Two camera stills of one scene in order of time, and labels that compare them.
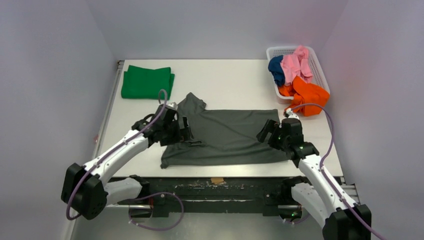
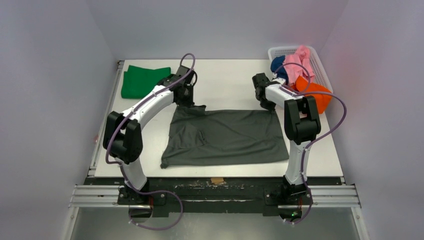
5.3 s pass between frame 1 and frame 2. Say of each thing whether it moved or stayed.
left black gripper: moved
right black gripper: moved
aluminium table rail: stayed
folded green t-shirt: stayed
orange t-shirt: stayed
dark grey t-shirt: stayed
